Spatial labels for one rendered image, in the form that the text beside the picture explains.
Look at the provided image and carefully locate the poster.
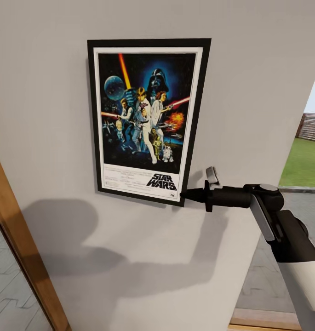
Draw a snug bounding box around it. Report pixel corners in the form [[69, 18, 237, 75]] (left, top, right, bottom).
[[87, 38, 212, 207]]

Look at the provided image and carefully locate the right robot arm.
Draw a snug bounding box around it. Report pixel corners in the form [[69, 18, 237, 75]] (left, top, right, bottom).
[[180, 166, 315, 331]]

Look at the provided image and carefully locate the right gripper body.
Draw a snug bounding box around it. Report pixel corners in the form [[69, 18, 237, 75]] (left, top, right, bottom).
[[205, 180, 235, 212]]

